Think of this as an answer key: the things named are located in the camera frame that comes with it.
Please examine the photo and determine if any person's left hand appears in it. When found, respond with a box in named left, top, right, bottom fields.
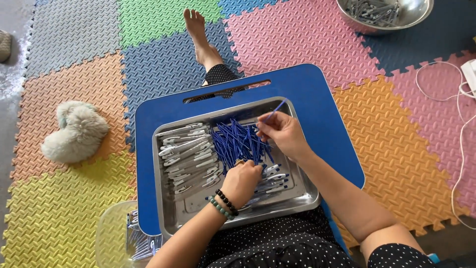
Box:
left=219, top=160, right=263, bottom=210

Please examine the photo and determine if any person's right hand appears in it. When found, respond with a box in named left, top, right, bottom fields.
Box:
left=256, top=110, right=314, bottom=161

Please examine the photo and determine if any single blue pen refill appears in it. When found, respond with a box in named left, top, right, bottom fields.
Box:
left=263, top=98, right=288, bottom=123

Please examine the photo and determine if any pile of blue refills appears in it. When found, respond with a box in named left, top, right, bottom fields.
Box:
left=209, top=118, right=276, bottom=176

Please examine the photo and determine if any heap of assembled pens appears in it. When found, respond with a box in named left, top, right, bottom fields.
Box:
left=205, top=163, right=291, bottom=211

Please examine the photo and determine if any pile of grey pen barrels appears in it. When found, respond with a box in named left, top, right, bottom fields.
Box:
left=155, top=122, right=224, bottom=199

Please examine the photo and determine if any black polka-dot clothing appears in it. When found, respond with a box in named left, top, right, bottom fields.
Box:
left=196, top=64, right=438, bottom=268

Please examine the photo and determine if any steel rectangular tray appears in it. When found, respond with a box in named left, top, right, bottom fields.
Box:
left=151, top=96, right=321, bottom=239

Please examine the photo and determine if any blue lap table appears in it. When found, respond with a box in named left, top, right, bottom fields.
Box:
left=134, top=63, right=366, bottom=257

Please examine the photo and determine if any tubful of finished pens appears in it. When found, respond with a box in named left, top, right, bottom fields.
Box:
left=126, top=209, right=163, bottom=262

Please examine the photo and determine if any person's bare foot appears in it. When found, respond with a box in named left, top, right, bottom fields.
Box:
left=183, top=8, right=224, bottom=73

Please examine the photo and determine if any clear plastic tub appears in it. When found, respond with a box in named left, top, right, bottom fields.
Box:
left=95, top=200, right=164, bottom=268

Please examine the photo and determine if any fluffy white slipper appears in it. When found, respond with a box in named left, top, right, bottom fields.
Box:
left=57, top=100, right=98, bottom=129
left=40, top=110, right=111, bottom=164

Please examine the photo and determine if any colourful foam puzzle mat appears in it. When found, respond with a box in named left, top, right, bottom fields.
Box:
left=0, top=0, right=476, bottom=268

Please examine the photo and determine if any bowlful of grey pen parts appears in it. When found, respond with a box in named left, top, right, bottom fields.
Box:
left=344, top=0, right=401, bottom=28

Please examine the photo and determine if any steel round bowl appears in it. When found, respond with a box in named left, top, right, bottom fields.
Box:
left=336, top=0, right=434, bottom=35

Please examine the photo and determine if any white power adapter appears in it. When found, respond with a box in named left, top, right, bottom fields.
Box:
left=460, top=59, right=476, bottom=100

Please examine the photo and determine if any grey slipper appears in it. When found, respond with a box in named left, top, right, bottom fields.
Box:
left=0, top=30, right=13, bottom=63

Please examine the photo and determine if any black bead bracelet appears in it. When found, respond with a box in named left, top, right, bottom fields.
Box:
left=215, top=189, right=239, bottom=217

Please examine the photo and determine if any green bead bracelet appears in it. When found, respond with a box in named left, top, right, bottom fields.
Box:
left=208, top=195, right=236, bottom=221

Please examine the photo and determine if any white cable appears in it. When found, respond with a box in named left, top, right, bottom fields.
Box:
left=415, top=61, right=476, bottom=230

